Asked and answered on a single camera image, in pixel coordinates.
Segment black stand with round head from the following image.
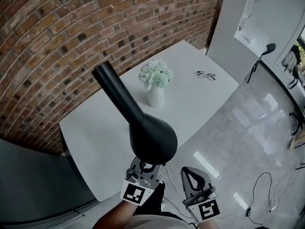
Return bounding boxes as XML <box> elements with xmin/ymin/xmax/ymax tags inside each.
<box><xmin>246</xmin><ymin>43</ymin><xmax>277</xmax><ymax>84</ymax></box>

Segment person's left forearm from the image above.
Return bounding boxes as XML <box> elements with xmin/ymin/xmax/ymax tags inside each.
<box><xmin>92</xmin><ymin>200</ymin><xmax>142</xmax><ymax>229</ymax></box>

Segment pale green flower bunch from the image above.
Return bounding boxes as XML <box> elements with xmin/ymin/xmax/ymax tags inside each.
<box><xmin>138</xmin><ymin>58</ymin><xmax>173</xmax><ymax>91</ymax></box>

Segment person's black trousers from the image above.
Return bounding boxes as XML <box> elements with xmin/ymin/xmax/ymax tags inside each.
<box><xmin>140</xmin><ymin>180</ymin><xmax>186</xmax><ymax>224</ymax></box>

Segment black tripod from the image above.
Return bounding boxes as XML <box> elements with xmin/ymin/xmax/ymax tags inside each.
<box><xmin>288</xmin><ymin>101</ymin><xmax>305</xmax><ymax>136</ymax></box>

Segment black desk lamp head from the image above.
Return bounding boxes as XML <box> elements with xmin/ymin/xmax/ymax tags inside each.
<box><xmin>91</xmin><ymin>60</ymin><xmax>179</xmax><ymax>166</ymax></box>

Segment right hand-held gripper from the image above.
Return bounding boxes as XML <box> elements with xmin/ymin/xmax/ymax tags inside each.
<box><xmin>180</xmin><ymin>166</ymin><xmax>221</xmax><ymax>223</ymax></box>

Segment white wall shelf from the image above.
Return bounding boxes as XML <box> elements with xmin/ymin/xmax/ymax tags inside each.
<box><xmin>233</xmin><ymin>0</ymin><xmax>262</xmax><ymax>45</ymax></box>

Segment grey cabinet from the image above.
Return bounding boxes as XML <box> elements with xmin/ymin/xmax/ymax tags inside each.
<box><xmin>0</xmin><ymin>137</ymin><xmax>99</xmax><ymax>229</ymax></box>

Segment white cable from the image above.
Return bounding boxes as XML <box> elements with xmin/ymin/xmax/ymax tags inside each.
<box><xmin>162</xmin><ymin>165</ymin><xmax>193</xmax><ymax>214</ymax></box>

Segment grey backpack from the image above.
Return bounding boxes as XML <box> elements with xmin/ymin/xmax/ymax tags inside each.
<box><xmin>282</xmin><ymin>48</ymin><xmax>301</xmax><ymax>89</ymax></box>

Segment white ribbed vase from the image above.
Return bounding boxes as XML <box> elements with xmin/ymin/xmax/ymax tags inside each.
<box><xmin>147</xmin><ymin>84</ymin><xmax>165</xmax><ymax>108</ymax></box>

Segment black cable with adapter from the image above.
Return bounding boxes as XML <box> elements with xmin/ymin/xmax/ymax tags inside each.
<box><xmin>245</xmin><ymin>172</ymin><xmax>275</xmax><ymax>217</ymax></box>

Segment cardboard box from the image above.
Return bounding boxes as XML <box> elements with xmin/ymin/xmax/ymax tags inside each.
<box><xmin>287</xmin><ymin>129</ymin><xmax>305</xmax><ymax>150</ymax></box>

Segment person's beige shirt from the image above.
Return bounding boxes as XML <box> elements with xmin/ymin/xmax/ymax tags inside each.
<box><xmin>123</xmin><ymin>214</ymin><xmax>199</xmax><ymax>229</ymax></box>

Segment black-rimmed eyeglasses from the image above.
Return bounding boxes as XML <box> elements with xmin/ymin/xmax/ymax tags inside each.
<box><xmin>196</xmin><ymin>71</ymin><xmax>217</xmax><ymax>81</ymax></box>

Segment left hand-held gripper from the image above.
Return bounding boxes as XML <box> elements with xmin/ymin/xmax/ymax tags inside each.
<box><xmin>120</xmin><ymin>156</ymin><xmax>165</xmax><ymax>206</ymax></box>

